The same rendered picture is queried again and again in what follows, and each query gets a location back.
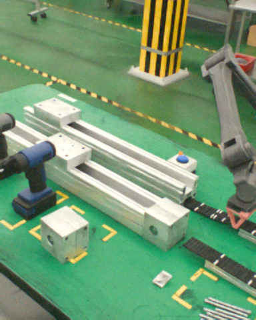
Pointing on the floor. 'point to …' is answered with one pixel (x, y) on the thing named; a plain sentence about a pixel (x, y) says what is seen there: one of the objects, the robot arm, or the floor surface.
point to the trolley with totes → (245, 63)
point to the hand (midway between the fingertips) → (239, 221)
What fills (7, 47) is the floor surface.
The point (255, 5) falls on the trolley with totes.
